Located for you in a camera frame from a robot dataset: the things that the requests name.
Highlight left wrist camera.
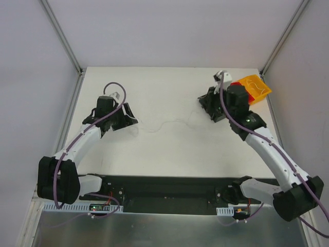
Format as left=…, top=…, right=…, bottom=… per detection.
left=109, top=92, right=120, bottom=101

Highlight white cable duct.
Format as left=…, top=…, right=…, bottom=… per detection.
left=216, top=206, right=234, bottom=217
left=43, top=202, right=123, bottom=214

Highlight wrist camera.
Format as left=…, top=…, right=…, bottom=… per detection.
left=109, top=92, right=120, bottom=101
left=213, top=70, right=232, bottom=94

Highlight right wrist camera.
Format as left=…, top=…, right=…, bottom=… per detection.
left=213, top=70, right=232, bottom=94

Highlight red plastic bin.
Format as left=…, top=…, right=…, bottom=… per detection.
left=231, top=81, right=254, bottom=105

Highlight black plastic bin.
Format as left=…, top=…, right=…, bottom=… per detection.
left=198, top=94, right=226, bottom=123

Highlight right white cable duct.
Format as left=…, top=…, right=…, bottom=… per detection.
left=216, top=206, right=234, bottom=217

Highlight aluminium frame post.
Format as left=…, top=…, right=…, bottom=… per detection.
left=39, top=0, right=84, bottom=75
left=260, top=0, right=312, bottom=79

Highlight left aluminium frame post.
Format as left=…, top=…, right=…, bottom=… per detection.
left=39, top=0, right=84, bottom=75

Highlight white cables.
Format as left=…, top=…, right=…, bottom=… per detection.
left=244, top=80, right=265, bottom=95

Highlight yellow plastic bin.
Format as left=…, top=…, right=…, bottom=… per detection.
left=239, top=75, right=272, bottom=105

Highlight left white cable duct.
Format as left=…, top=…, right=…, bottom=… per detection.
left=43, top=202, right=123, bottom=214

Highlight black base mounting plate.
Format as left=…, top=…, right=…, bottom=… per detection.
left=79, top=175, right=235, bottom=216

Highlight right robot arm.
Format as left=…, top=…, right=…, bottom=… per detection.
left=198, top=84, right=324, bottom=222

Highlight separated white cable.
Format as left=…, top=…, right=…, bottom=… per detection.
left=128, top=110, right=204, bottom=136

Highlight right aluminium frame post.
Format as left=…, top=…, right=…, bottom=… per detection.
left=260, top=0, right=312, bottom=79

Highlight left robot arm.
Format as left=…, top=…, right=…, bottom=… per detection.
left=37, top=96, right=138, bottom=204

